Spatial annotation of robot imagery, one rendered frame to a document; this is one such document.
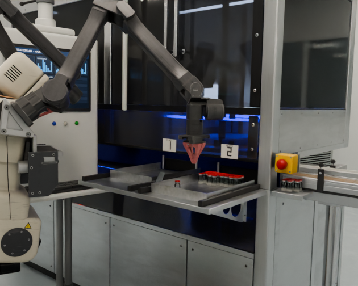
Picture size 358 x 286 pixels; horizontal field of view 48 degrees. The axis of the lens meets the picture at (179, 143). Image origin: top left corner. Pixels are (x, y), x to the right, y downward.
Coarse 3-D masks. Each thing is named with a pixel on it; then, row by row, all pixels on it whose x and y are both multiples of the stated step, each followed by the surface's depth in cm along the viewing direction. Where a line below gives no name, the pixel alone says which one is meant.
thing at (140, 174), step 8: (120, 168) 187; (128, 168) 191; (136, 168) 195; (144, 168) 199; (152, 168) 204; (160, 168) 208; (200, 168) 192; (112, 176) 181; (120, 176) 178; (128, 176) 174; (136, 176) 171; (144, 176) 168; (152, 176) 185; (168, 176) 174
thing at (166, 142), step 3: (165, 138) 194; (165, 141) 194; (168, 141) 193; (171, 141) 192; (174, 141) 190; (165, 144) 194; (168, 144) 193; (171, 144) 192; (174, 144) 191; (165, 147) 194; (168, 147) 193; (171, 147) 192; (174, 147) 191; (165, 150) 194; (168, 150) 193; (171, 150) 192; (174, 150) 191
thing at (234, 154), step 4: (224, 144) 173; (224, 148) 173; (228, 148) 172; (232, 148) 170; (236, 148) 169; (224, 152) 173; (228, 152) 172; (232, 152) 170; (236, 152) 169; (224, 156) 173; (228, 156) 172; (232, 156) 170; (236, 156) 169
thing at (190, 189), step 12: (168, 180) 161; (180, 180) 167; (192, 180) 174; (252, 180) 163; (156, 192) 152; (168, 192) 148; (180, 192) 145; (192, 192) 141; (204, 192) 154; (216, 192) 142
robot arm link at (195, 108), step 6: (192, 102) 137; (198, 102) 137; (204, 102) 137; (186, 108) 137; (192, 108) 135; (198, 108) 135; (204, 108) 138; (186, 114) 137; (192, 114) 135; (198, 114) 135; (204, 114) 138
